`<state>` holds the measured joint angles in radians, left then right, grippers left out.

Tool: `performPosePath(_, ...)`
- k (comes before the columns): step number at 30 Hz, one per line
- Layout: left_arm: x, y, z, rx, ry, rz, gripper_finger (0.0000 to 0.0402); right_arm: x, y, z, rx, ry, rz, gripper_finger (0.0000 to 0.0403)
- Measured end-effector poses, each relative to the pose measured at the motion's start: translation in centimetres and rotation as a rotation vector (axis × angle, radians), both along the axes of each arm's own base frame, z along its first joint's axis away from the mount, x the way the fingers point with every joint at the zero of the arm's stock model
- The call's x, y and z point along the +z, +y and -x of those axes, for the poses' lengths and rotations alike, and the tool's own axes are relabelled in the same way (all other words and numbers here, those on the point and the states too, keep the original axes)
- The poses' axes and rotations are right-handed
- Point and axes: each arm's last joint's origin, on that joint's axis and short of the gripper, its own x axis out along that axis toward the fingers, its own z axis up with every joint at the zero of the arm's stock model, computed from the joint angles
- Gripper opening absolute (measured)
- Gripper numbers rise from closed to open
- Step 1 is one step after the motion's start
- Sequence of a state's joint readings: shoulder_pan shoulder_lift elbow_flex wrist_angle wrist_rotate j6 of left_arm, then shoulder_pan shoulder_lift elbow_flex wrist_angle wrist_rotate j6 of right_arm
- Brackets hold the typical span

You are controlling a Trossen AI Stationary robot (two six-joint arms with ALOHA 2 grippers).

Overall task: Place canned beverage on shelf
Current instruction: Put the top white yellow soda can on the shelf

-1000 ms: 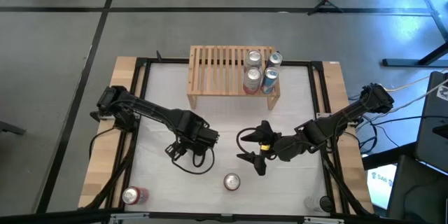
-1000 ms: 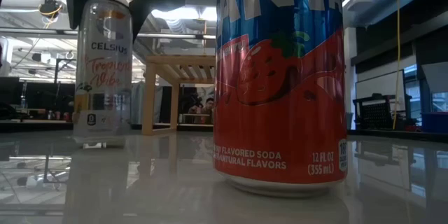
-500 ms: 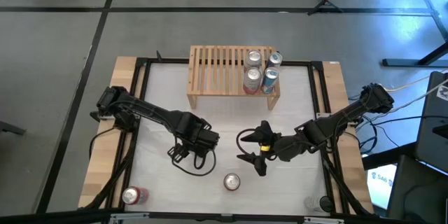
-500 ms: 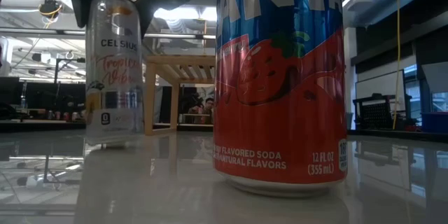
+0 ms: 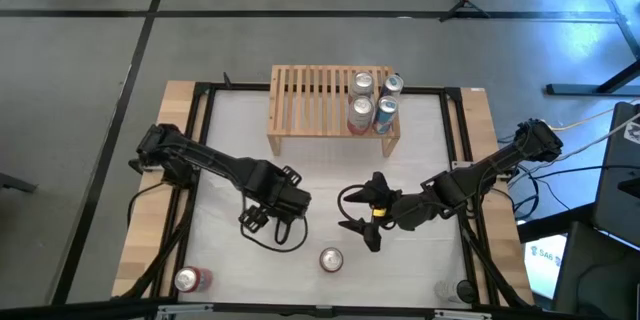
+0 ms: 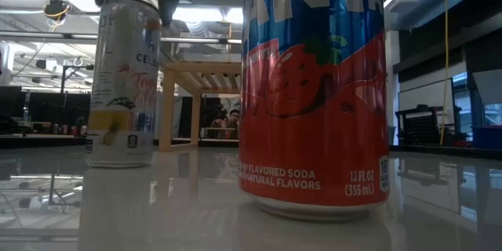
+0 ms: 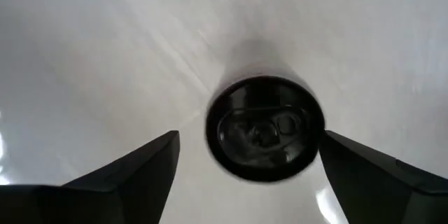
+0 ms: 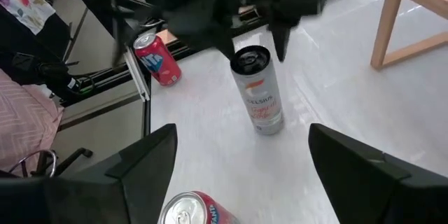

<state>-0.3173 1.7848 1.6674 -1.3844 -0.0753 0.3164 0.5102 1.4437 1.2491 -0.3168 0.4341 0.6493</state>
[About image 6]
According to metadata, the red Fanta strawberry can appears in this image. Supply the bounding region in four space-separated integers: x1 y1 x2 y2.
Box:
238 0 390 220

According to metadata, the black mesh rack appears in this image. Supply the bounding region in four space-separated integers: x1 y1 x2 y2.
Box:
395 104 464 146

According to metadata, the slatted wooden shelf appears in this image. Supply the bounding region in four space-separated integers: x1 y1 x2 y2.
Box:
158 61 242 153

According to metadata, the black pipe stand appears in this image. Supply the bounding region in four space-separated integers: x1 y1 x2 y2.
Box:
60 64 95 96

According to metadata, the yellow hanging cable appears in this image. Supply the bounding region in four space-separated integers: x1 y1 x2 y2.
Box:
438 0 451 146

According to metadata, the black monitor screen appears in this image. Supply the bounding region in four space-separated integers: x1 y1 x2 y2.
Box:
27 92 92 126

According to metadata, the white Celsius can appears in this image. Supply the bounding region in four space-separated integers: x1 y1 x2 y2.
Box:
85 0 162 169

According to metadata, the blue plastic bin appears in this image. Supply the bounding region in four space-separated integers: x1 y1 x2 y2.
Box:
472 125 502 150

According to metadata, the ceiling device with yellow cable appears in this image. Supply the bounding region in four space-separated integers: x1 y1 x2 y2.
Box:
42 0 71 21

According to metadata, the person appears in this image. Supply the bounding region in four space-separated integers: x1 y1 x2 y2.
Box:
210 108 241 140

